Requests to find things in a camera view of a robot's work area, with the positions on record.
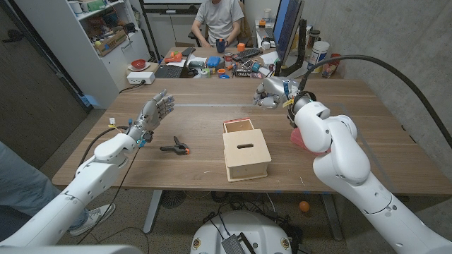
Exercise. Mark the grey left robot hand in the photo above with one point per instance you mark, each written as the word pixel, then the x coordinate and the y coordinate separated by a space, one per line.
pixel 155 111

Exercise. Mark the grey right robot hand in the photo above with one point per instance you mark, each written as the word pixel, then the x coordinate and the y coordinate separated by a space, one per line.
pixel 273 88

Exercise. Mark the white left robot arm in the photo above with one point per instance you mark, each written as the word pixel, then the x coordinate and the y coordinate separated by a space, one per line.
pixel 102 155

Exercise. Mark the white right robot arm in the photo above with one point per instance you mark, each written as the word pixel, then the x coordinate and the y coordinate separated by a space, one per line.
pixel 339 148

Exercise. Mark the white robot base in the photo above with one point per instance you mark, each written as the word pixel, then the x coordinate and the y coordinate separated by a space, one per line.
pixel 254 229

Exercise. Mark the black orange clamp pliers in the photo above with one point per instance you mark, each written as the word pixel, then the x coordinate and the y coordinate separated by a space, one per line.
pixel 178 149

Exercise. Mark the wooden drawer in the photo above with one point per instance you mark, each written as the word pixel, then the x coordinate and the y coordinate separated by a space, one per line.
pixel 240 126

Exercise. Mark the pink plastic tray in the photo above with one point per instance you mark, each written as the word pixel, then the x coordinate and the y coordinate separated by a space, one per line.
pixel 297 138

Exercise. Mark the black box white print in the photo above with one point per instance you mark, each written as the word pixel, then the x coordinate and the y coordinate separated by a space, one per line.
pixel 243 73

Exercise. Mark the white power box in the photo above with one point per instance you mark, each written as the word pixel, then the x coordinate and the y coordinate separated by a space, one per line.
pixel 140 78

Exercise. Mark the black laptop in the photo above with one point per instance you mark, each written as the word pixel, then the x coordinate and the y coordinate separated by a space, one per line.
pixel 169 71

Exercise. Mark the black keyboard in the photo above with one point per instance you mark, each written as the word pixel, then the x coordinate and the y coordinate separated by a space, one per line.
pixel 247 54

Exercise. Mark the red bowl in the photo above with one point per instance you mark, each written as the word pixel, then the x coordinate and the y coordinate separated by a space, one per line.
pixel 138 63

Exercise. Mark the black monitor stand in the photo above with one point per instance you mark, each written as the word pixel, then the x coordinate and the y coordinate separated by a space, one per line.
pixel 302 46

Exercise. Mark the red white can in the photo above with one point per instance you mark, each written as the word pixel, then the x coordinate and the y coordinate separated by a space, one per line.
pixel 229 59

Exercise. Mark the orange toy drill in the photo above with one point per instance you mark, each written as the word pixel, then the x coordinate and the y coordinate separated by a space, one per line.
pixel 173 57

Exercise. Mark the clear glass with items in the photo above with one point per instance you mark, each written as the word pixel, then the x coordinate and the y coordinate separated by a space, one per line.
pixel 328 70

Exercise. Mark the white labelled tub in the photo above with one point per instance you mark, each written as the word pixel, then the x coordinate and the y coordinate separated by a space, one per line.
pixel 318 49

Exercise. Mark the black computer monitor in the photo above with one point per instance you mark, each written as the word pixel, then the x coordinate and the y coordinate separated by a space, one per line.
pixel 286 28

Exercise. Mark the white shelf unit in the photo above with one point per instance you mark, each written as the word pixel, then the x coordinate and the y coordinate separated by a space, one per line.
pixel 106 70

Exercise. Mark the dark jar with lid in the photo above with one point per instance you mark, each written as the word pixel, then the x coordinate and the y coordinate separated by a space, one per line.
pixel 313 38

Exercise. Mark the blue plastic case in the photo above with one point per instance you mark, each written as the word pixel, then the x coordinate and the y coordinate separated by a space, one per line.
pixel 213 61

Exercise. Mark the dark blue mug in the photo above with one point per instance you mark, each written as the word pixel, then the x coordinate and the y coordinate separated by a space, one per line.
pixel 221 46

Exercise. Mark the red cup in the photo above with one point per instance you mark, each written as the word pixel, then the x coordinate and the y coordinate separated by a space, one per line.
pixel 336 63

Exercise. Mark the wooden box with slot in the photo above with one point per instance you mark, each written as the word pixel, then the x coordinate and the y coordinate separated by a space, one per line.
pixel 247 158

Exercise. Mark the cardboard box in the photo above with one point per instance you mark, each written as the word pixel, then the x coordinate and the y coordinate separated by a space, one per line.
pixel 113 43

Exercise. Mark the seated person grey shirt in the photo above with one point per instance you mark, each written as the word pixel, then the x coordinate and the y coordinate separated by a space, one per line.
pixel 219 17

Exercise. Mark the grey table leg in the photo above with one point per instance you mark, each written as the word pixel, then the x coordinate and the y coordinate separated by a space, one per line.
pixel 152 211
pixel 332 217

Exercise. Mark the orange ball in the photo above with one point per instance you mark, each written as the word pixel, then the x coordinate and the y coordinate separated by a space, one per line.
pixel 304 206

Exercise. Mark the white sneaker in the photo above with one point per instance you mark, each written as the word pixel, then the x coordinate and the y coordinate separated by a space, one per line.
pixel 92 218

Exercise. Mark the standing person in jeans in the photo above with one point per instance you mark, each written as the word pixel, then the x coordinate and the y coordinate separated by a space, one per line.
pixel 21 190

